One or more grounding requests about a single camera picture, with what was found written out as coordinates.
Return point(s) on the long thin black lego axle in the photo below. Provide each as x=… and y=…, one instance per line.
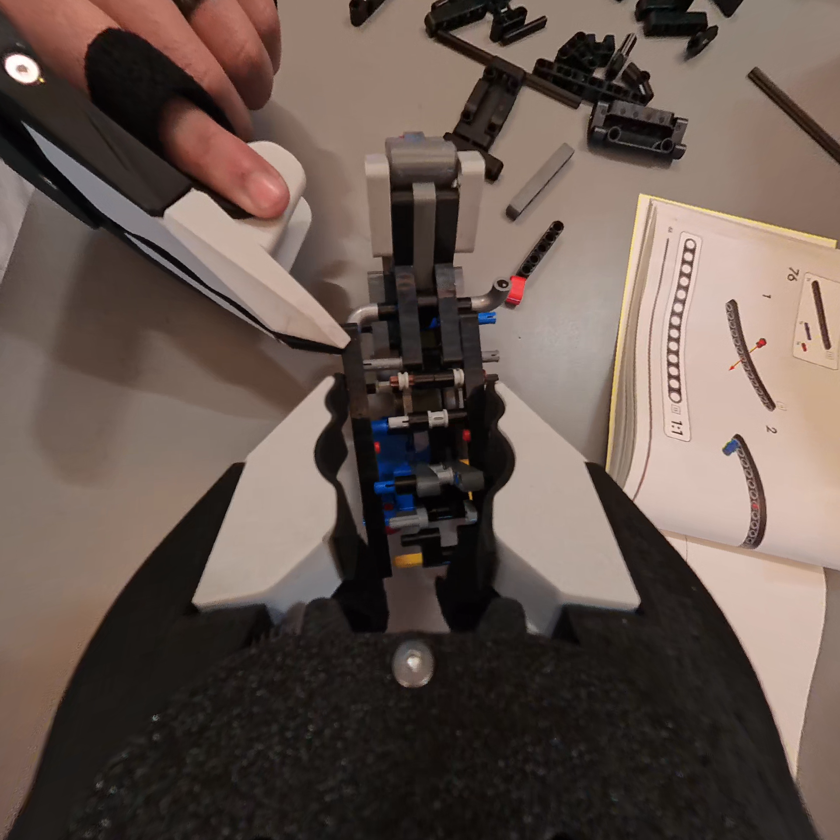
x=794, y=111

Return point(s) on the person's left hand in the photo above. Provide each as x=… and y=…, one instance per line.
x=216, y=52

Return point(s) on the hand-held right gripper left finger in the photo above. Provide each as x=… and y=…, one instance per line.
x=275, y=518

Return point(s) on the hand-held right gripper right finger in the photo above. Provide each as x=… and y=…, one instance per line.
x=558, y=518

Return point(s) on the black lego frame piece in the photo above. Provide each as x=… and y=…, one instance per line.
x=636, y=131

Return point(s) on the short black lego beam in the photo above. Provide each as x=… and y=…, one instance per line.
x=364, y=10

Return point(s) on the lego truck chassis model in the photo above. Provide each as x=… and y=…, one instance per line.
x=426, y=262

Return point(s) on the grey lego beam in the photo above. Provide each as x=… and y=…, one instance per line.
x=541, y=180

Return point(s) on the pile of black lego pieces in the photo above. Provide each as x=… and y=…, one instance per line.
x=577, y=72

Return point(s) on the black lego panel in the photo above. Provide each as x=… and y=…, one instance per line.
x=485, y=111

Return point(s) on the open instruction booklet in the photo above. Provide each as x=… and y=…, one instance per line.
x=722, y=394

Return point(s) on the black lego beam red bush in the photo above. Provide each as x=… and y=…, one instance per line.
x=541, y=253

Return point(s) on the black lego connector pieces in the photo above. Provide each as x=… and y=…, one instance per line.
x=669, y=23

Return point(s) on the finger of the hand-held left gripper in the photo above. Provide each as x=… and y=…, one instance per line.
x=262, y=282
x=98, y=177

